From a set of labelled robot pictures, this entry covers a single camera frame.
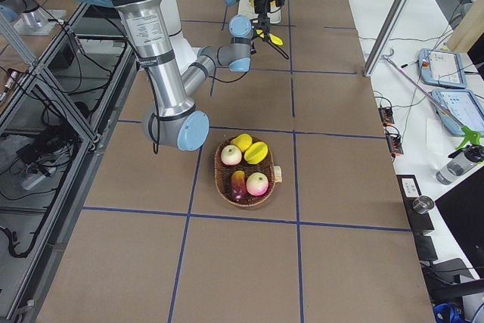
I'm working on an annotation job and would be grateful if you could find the yellow pear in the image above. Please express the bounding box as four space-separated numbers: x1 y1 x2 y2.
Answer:
230 133 253 153

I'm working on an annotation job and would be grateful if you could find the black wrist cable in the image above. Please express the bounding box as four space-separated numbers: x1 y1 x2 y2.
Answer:
211 35 290 84

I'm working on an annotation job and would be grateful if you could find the dark purple plum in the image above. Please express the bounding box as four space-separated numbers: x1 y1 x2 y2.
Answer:
231 170 247 202

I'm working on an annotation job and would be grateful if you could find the upper orange circuit module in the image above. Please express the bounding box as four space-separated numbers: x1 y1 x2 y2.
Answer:
378 107 395 126

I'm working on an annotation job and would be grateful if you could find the clear water bottle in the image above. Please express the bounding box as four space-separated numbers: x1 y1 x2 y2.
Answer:
436 144 483 185

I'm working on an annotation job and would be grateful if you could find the upper teach pendant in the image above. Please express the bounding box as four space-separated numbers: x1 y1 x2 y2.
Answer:
417 48 467 89

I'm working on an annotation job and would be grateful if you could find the black laptop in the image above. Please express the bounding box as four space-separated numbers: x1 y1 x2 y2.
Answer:
436 168 483 278

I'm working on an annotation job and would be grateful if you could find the aluminium frame rack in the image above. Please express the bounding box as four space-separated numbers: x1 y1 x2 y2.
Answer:
1 5 138 322

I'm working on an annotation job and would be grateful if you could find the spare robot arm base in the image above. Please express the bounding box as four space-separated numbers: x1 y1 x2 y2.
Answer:
1 0 54 36

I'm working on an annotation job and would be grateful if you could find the aluminium frame post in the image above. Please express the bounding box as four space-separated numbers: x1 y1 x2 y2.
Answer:
363 0 409 77

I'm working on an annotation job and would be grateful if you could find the red green apple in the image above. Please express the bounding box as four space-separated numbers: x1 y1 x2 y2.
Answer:
246 172 268 197

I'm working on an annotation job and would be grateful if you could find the white bear tray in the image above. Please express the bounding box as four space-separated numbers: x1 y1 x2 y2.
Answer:
237 0 281 24

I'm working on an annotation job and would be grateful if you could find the teach pendant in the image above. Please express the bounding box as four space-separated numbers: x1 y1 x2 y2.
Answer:
417 48 467 89
431 89 483 134

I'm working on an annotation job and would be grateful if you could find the lower orange circuit module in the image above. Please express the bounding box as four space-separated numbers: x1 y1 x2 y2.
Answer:
386 133 404 157

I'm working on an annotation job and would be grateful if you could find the lower teach pendant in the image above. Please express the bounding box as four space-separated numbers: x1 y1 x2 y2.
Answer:
431 89 483 134

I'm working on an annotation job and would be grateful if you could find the brown wicker basket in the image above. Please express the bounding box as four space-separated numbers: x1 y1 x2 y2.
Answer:
214 136 275 208

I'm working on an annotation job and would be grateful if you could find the basket paper tag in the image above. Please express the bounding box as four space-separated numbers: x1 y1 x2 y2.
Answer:
274 166 283 183

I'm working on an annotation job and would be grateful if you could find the small steel cup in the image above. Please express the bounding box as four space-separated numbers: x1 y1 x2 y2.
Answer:
411 195 435 215

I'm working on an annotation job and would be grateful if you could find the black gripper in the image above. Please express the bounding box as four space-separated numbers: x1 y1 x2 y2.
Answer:
253 0 271 15
252 16 272 43

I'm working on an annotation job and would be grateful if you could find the yellow starfruit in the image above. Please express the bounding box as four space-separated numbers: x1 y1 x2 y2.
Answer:
244 141 268 165

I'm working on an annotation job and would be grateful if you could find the orange circuit module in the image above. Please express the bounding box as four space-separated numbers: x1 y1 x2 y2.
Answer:
386 133 404 157
378 107 395 126

